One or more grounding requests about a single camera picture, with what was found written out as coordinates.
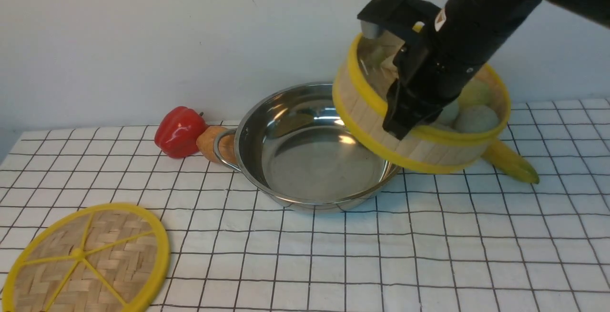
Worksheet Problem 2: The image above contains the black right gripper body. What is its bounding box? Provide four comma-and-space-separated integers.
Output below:
383, 40, 477, 140

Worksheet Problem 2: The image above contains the green round bun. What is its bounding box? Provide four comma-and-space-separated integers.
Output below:
433, 99, 460, 127

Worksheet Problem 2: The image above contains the stainless steel pot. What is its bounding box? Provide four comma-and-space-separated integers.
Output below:
213, 81, 400, 213

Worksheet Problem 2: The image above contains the yellow woven bamboo steamer lid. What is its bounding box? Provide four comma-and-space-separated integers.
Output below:
1, 203, 171, 312

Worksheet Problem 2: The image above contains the red bell pepper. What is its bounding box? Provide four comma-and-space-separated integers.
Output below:
154, 106, 208, 159

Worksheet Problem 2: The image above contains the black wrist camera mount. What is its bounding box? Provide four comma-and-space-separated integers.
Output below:
357, 0, 440, 43

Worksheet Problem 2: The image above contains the white grid tablecloth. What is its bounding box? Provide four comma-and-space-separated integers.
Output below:
0, 99, 610, 312

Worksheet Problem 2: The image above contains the white round bun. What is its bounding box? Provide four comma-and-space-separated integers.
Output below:
453, 104, 500, 133

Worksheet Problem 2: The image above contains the bamboo steamer basket yellow rim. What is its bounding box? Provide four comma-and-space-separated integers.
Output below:
333, 32, 511, 174

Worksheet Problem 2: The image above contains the yellow banana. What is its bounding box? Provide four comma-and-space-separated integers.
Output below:
482, 139, 540, 184

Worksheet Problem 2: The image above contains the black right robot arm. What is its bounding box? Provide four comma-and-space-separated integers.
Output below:
383, 0, 609, 140

